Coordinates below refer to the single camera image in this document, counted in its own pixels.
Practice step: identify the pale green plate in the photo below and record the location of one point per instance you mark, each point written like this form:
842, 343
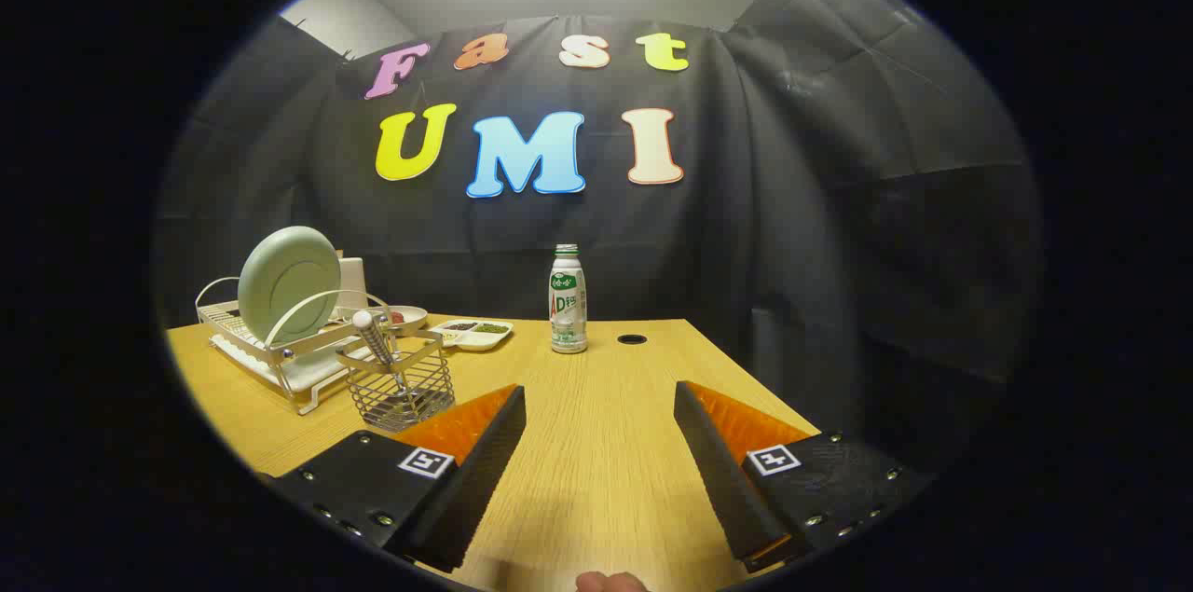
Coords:
284, 284

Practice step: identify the white ribbed drip tray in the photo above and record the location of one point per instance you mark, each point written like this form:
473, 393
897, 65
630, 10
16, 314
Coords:
312, 373

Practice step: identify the metal spoon with white knob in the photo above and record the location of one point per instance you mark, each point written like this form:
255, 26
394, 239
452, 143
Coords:
373, 336

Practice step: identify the white toaster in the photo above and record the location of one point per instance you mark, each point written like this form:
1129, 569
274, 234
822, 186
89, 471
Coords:
352, 280

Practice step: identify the white divided tray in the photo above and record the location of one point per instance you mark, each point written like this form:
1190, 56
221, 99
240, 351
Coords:
475, 340

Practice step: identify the white drink bottle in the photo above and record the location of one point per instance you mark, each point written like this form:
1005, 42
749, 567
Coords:
568, 303

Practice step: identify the round beige plate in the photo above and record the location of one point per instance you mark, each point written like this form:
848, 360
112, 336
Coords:
415, 316

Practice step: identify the pile of green beans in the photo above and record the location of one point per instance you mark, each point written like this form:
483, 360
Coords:
492, 328

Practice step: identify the black backdrop cloth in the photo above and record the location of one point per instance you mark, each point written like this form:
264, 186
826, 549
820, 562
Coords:
792, 247

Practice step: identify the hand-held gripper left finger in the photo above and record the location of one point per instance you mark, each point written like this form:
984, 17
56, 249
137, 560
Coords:
485, 471

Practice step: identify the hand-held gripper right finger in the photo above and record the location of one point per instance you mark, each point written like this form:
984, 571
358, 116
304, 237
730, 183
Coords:
722, 471

